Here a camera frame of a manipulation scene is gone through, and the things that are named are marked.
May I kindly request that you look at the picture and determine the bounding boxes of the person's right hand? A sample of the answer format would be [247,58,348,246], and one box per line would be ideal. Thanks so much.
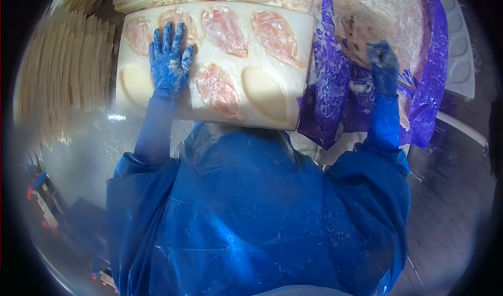
[366,40,401,98]

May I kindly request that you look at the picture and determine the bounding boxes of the person's left hand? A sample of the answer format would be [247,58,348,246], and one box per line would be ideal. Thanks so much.
[148,22,195,98]

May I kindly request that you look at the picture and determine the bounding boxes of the person's left index finger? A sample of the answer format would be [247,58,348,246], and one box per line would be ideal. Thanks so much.
[172,23,186,57]

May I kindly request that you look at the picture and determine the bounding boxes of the person's left middle finger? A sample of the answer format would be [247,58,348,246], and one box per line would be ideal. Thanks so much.
[162,22,174,56]

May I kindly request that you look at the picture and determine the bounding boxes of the person's right fingers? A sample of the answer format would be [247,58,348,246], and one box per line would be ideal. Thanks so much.
[366,40,397,62]

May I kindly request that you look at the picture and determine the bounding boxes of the person's left ring finger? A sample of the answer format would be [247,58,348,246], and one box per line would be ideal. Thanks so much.
[152,28,163,60]

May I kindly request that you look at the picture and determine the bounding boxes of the person's left thumb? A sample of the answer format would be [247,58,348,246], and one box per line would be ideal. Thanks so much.
[181,45,195,76]

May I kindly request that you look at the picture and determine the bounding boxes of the pink raw meat piece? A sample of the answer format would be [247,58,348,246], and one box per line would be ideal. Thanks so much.
[194,63,246,121]
[125,17,155,57]
[251,10,306,69]
[201,6,250,58]
[158,8,199,49]

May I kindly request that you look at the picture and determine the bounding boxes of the mass of raw minced meat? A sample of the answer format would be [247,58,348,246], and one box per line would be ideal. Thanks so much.
[329,0,431,132]

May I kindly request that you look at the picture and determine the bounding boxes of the purple plastic bag liner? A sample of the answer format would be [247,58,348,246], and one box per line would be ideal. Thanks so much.
[297,0,450,150]

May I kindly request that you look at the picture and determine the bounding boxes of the white mould tray with cavities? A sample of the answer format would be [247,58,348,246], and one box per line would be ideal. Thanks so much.
[116,1,317,132]

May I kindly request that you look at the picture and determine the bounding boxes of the empty white mould tray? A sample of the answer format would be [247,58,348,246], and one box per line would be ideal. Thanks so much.
[435,0,476,100]

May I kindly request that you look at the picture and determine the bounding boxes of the row of beige mould trays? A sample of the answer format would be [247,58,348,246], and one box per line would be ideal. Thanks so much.
[13,10,117,149]

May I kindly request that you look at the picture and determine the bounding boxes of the person's body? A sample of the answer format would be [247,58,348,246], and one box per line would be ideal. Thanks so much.
[105,122,412,296]

